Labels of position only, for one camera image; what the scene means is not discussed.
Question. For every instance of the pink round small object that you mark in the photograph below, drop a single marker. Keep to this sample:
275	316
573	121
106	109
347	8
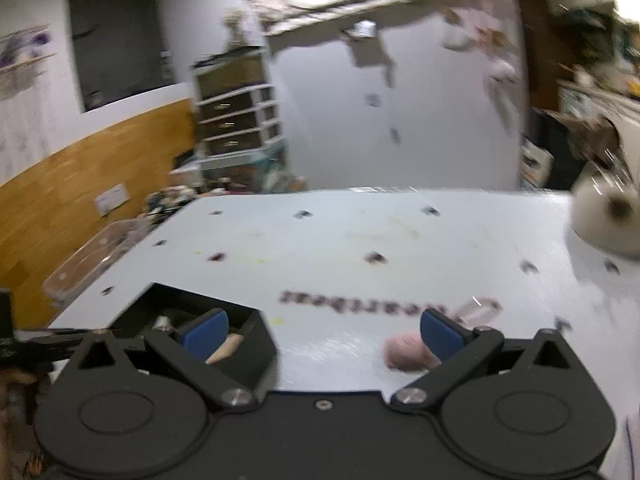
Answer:
408	353

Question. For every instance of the wooden stamp block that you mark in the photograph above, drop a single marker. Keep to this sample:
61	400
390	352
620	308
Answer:
228	347

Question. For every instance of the dark chair with clothes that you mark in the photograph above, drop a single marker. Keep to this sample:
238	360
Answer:
572	142

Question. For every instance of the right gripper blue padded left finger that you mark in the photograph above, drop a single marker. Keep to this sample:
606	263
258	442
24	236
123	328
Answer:
185	352

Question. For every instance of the wall hook rack with decorations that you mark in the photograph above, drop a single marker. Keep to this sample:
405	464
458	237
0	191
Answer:
22	54

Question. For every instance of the glass fish tank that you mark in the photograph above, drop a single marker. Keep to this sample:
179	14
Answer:
232	70

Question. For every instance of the teal patterned storage box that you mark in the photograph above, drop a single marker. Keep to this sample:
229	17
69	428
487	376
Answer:
253	172

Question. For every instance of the white plush wall toy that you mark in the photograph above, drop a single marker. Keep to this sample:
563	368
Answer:
502	73

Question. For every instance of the white three drawer cabinet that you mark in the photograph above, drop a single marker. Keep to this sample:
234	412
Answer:
238	121

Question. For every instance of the black storage box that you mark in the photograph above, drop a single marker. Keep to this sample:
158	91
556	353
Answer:
164	305

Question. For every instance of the white double wall socket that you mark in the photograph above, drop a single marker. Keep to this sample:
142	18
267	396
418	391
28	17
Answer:
111	199

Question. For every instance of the clear plastic storage bin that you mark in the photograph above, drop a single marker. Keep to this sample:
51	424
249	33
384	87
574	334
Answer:
79	271

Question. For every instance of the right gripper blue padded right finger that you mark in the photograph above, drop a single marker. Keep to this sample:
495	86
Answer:
461	353

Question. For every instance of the white cat shaped lamp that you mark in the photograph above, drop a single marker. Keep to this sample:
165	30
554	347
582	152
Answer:
605	210

